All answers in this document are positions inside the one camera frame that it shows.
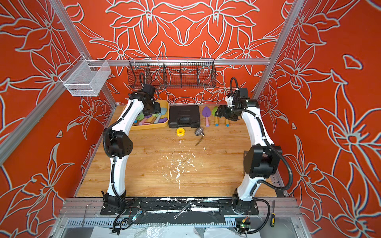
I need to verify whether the purple shovel pink handle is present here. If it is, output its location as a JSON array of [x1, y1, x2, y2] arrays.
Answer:
[[202, 106, 211, 127]]

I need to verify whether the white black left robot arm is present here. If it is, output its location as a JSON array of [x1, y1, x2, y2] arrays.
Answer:
[[103, 73, 161, 210]]

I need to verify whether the clear mesh wall basket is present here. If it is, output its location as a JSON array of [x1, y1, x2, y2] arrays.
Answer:
[[60, 59, 111, 97]]

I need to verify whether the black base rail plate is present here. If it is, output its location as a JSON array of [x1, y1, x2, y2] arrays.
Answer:
[[100, 197, 259, 215]]

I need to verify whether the grey cable duct strip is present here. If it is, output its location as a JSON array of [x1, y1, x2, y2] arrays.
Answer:
[[63, 217, 239, 229]]

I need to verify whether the black wire wall basket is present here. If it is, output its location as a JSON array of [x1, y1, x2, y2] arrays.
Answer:
[[127, 57, 217, 89]]

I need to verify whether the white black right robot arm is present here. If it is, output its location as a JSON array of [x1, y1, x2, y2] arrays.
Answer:
[[215, 77, 293, 213]]

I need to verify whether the yellow tape roll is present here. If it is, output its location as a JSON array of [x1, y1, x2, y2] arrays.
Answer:
[[176, 128, 185, 137]]

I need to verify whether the black plastic tool case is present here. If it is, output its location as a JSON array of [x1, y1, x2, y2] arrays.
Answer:
[[168, 105, 201, 129]]

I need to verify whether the yellow storage box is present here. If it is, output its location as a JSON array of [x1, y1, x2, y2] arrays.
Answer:
[[131, 100, 169, 131]]

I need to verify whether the wrench on base rail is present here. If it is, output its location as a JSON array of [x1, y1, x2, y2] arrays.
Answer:
[[174, 201, 192, 219]]

